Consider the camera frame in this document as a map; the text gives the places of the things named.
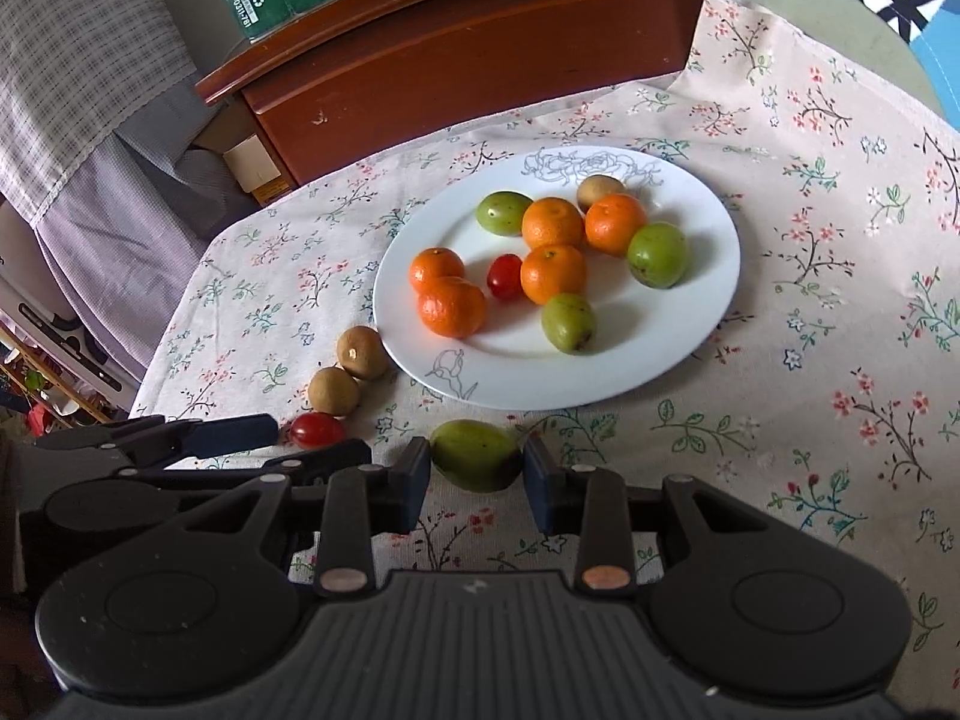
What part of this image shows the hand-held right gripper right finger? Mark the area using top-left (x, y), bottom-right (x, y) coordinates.
top-left (525, 436), bottom-right (781, 593)

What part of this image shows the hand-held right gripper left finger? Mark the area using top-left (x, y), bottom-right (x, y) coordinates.
top-left (180, 436), bottom-right (432, 597)

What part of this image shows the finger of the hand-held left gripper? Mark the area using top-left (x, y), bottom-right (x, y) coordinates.
top-left (34, 414), bottom-right (280, 470)
top-left (112, 439), bottom-right (374, 500)

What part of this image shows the red cherry tomato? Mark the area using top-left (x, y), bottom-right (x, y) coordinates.
top-left (487, 253), bottom-right (524, 302)
top-left (289, 412), bottom-right (347, 451)

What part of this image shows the green jujube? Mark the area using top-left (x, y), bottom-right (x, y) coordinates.
top-left (541, 292), bottom-right (598, 355)
top-left (626, 222), bottom-right (689, 290)
top-left (475, 191), bottom-right (535, 235)
top-left (430, 420), bottom-right (524, 494)

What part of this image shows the small orange mandarin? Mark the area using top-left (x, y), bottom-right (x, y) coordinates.
top-left (584, 193), bottom-right (648, 258)
top-left (418, 277), bottom-right (488, 340)
top-left (521, 196), bottom-right (586, 250)
top-left (409, 247), bottom-right (467, 293)
top-left (520, 244), bottom-right (588, 306)

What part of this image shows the white plate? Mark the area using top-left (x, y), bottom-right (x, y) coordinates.
top-left (373, 145), bottom-right (742, 412)

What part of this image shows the brown longan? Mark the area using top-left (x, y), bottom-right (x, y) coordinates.
top-left (307, 365), bottom-right (362, 418)
top-left (576, 174), bottom-right (627, 212)
top-left (336, 325), bottom-right (391, 382)

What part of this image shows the cluttered wooden rack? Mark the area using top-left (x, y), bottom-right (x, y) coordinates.
top-left (0, 270), bottom-right (128, 436)

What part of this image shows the purple striped cloth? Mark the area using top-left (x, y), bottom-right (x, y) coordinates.
top-left (34, 82), bottom-right (256, 383)

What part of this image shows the open cardboard box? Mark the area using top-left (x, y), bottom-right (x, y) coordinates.
top-left (191, 120), bottom-right (293, 203)

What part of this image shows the floral tablecloth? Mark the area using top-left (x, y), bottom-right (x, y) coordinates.
top-left (127, 0), bottom-right (960, 720)

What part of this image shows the checkered cloth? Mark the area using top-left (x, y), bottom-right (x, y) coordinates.
top-left (0, 0), bottom-right (200, 226)

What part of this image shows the brown wooden cabinet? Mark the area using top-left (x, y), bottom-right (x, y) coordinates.
top-left (195, 0), bottom-right (732, 188)

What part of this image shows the grey-green cushion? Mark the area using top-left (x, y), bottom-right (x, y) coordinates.
top-left (724, 0), bottom-right (960, 121)

